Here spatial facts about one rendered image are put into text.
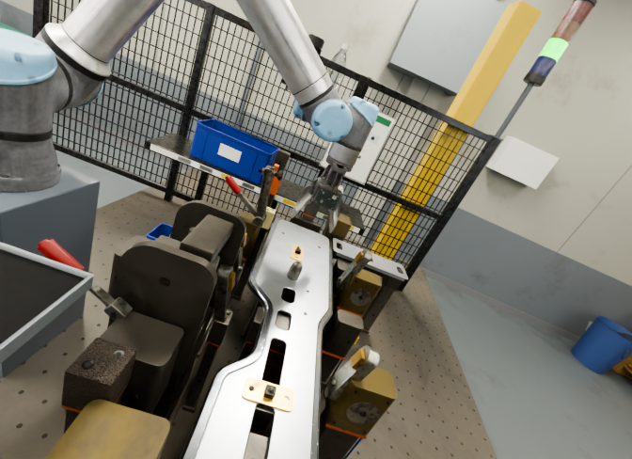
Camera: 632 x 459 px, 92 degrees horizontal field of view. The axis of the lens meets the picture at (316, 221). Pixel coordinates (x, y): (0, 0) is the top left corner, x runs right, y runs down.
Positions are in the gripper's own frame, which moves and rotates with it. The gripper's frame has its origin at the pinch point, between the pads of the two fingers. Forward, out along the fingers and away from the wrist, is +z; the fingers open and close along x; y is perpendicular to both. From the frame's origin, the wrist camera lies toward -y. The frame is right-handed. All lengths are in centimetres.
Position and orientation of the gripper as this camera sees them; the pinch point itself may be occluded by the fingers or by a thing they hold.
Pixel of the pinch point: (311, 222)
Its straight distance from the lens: 88.2
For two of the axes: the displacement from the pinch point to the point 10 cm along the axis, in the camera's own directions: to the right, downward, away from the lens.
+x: 9.2, 3.6, 1.2
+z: -3.8, 8.3, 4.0
